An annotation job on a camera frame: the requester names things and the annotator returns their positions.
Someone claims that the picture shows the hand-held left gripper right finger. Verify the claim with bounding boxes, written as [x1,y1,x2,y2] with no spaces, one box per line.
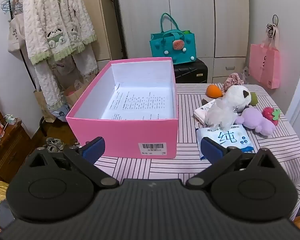
[186,137,282,189]

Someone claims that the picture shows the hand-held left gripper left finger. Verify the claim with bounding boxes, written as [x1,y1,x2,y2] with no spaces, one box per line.
[24,136,119,188]

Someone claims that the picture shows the blue wet wipes pack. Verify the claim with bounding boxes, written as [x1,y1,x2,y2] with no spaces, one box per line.
[195,124,255,160]

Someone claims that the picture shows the pink cardboard box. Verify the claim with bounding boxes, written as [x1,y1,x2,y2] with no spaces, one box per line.
[66,57,179,159]

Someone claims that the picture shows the white plastic bag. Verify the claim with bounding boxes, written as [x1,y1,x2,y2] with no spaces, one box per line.
[205,96,238,128]

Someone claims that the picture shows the white cartoon tissue pack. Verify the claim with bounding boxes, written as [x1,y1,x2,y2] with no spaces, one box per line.
[193,99,215,125]

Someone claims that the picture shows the purple plush toy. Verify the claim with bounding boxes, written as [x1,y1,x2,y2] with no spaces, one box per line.
[235,106,277,137]

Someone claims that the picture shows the white plush toy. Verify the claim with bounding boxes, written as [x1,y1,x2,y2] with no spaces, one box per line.
[224,85,252,112]

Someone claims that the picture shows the red strawberry plush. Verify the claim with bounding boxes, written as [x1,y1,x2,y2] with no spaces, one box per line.
[262,107,281,125]

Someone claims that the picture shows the blue printed bag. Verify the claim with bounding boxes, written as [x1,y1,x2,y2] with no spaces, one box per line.
[52,104,72,122]

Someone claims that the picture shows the black clothes rack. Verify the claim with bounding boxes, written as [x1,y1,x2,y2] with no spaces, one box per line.
[1,0,53,138]

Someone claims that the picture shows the orange makeup sponge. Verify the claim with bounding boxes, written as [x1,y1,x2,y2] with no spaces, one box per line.
[206,84,223,98]

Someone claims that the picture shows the plain brown paper bag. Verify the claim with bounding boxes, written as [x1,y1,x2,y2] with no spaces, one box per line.
[34,85,57,122]

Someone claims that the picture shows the pink floral cloth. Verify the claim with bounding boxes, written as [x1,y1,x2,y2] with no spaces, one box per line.
[222,72,245,93]

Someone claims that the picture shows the black suitcase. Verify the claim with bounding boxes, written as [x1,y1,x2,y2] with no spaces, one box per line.
[173,59,208,84]

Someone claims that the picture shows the brown wooden cabinet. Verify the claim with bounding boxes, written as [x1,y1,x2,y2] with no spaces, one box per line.
[0,116,44,183]

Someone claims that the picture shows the pink shopping bag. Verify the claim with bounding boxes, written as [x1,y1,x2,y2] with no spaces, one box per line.
[249,24,281,89]

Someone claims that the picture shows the teal felt handbag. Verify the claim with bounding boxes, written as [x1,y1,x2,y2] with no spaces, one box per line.
[150,12,197,65]

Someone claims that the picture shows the beige cabinet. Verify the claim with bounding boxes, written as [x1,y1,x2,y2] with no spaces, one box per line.
[74,0,127,68]

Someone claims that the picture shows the fluffy white pajama top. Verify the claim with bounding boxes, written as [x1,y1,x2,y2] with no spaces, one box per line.
[22,0,97,65]

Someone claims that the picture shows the beige canvas tote bag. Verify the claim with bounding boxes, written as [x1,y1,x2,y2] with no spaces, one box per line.
[7,0,28,53]

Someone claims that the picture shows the white wardrobe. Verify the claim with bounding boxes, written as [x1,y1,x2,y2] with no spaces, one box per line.
[115,0,250,84]

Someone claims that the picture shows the black hair ties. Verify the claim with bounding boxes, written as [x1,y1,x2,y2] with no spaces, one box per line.
[266,15,279,38]

